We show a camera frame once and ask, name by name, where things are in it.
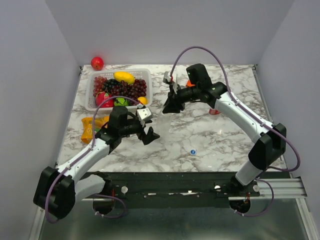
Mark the blue white bottle cap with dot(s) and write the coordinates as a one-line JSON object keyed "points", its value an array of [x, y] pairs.
{"points": [[193, 152]]}

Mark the white plastic basket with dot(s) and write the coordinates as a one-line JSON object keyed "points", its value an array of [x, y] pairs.
{"points": [[90, 103]]}

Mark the black table front rail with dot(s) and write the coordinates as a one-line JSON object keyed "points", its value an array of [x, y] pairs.
{"points": [[162, 190]]}

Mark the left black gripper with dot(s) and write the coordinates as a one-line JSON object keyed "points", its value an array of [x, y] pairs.
{"points": [[150, 135]]}

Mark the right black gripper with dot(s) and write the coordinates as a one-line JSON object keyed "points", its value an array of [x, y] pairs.
{"points": [[173, 102]]}

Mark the yellow mango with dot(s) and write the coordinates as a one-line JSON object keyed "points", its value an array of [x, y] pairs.
{"points": [[126, 77]]}

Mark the dark purple grapes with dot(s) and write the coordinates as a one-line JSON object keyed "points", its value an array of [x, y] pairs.
{"points": [[134, 91]]}

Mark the clear plastic bottle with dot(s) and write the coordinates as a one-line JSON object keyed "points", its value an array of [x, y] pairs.
{"points": [[163, 124]]}

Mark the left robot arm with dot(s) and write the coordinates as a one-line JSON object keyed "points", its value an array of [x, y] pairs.
{"points": [[59, 188]]}

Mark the green toy fruit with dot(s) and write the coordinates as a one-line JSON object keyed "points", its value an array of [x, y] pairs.
{"points": [[120, 101]]}

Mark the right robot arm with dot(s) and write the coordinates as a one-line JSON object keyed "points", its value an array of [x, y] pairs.
{"points": [[268, 139]]}

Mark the yellow snack bag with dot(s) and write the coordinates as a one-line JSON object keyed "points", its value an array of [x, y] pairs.
{"points": [[87, 127]]}

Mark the small yellow lemon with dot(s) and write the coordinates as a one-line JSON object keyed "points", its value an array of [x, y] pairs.
{"points": [[142, 100]]}

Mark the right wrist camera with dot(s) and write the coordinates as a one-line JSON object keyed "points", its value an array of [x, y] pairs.
{"points": [[168, 79]]}

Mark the orange razor box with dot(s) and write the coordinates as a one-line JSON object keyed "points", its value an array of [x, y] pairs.
{"points": [[189, 84]]}

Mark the red object on table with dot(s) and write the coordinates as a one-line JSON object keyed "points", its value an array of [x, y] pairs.
{"points": [[213, 111]]}

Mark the red grapes bunch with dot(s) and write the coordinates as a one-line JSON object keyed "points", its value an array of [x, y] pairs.
{"points": [[99, 85]]}

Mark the red apple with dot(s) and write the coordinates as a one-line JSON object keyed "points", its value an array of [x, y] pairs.
{"points": [[97, 63]]}

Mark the red dragon fruit toy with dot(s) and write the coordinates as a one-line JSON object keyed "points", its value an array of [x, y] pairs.
{"points": [[101, 97]]}

